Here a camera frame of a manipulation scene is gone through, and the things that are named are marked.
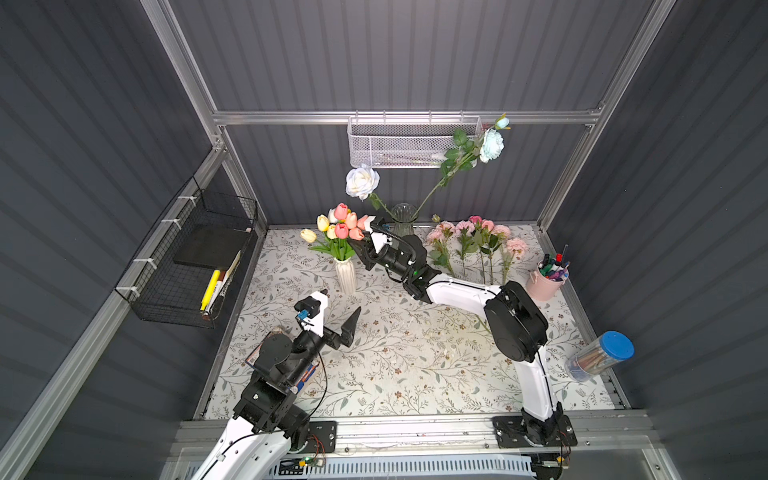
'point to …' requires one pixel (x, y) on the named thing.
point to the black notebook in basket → (213, 246)
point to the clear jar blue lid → (600, 355)
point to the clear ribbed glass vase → (404, 215)
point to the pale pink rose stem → (518, 248)
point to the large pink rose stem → (491, 243)
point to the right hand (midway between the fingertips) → (354, 235)
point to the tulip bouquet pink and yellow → (333, 233)
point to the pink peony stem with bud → (440, 236)
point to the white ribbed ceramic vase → (346, 275)
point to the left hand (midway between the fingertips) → (343, 304)
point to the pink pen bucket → (547, 281)
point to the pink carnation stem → (464, 229)
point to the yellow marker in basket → (210, 290)
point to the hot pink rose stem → (480, 238)
